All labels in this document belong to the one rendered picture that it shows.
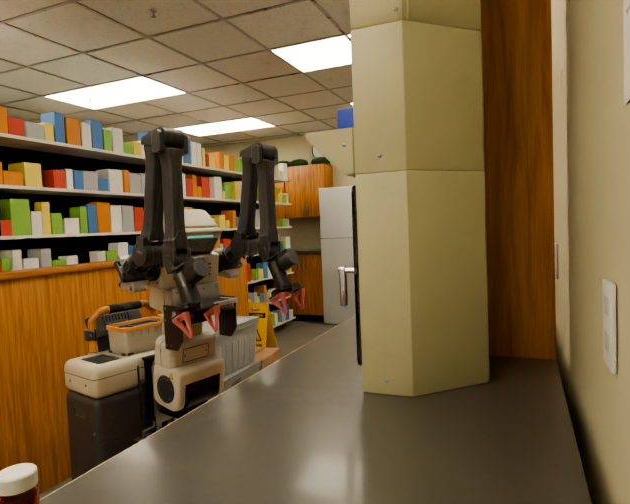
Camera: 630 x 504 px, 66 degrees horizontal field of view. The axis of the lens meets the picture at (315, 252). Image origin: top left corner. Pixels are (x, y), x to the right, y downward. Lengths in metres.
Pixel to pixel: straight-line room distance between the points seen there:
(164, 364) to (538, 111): 1.47
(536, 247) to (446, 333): 0.40
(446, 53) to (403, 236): 0.39
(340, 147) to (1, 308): 2.05
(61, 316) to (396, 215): 2.25
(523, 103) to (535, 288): 0.47
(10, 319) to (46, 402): 0.49
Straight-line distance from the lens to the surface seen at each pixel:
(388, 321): 1.04
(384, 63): 1.07
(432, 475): 0.78
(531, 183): 1.36
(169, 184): 1.57
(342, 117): 1.28
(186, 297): 1.53
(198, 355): 1.95
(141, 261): 1.66
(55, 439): 3.06
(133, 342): 2.14
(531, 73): 1.41
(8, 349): 2.79
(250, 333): 3.58
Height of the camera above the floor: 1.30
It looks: 3 degrees down
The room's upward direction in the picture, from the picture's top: 2 degrees counter-clockwise
